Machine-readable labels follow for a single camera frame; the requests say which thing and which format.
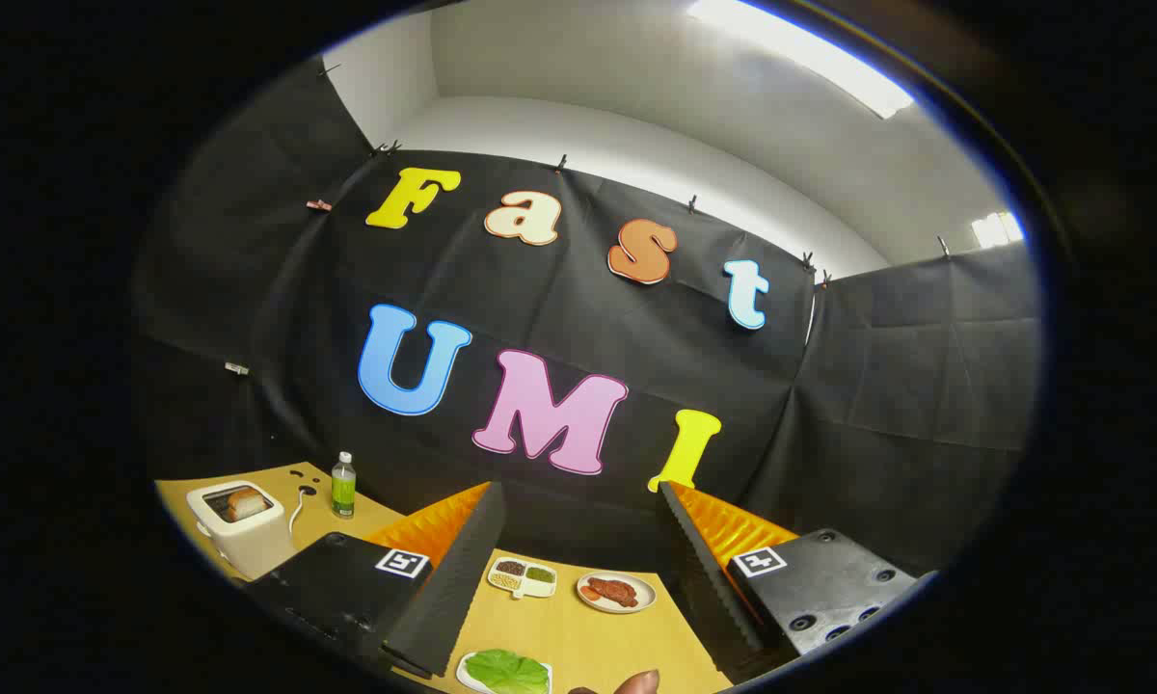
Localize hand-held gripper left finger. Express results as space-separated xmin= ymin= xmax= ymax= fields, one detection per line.
xmin=246 ymin=480 xmax=507 ymax=681

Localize ceiling light panel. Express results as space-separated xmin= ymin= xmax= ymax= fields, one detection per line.
xmin=971 ymin=212 xmax=1025 ymax=250

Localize row of black cloth clips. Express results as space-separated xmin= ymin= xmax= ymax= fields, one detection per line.
xmin=318 ymin=63 xmax=953 ymax=288

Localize green label drink bottle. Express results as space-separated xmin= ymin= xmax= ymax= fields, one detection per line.
xmin=332 ymin=451 xmax=358 ymax=520

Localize white toaster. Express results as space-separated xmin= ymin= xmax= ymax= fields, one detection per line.
xmin=186 ymin=480 xmax=300 ymax=581

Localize black backdrop cloth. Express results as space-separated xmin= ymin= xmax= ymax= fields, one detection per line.
xmin=130 ymin=58 xmax=1042 ymax=579

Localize round white meat plate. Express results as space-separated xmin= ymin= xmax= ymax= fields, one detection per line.
xmin=577 ymin=572 xmax=658 ymax=615

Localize red meat slices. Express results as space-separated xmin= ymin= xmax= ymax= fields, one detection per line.
xmin=584 ymin=576 xmax=640 ymax=608

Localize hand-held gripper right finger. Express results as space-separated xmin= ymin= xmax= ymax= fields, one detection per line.
xmin=658 ymin=480 xmax=938 ymax=685

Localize white divided bean dish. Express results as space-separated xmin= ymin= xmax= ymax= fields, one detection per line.
xmin=487 ymin=556 xmax=558 ymax=601

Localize pale green round plate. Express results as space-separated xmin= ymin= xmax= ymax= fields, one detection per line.
xmin=456 ymin=651 xmax=552 ymax=694

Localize green lettuce leaf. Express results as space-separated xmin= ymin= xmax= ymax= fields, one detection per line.
xmin=466 ymin=649 xmax=551 ymax=694

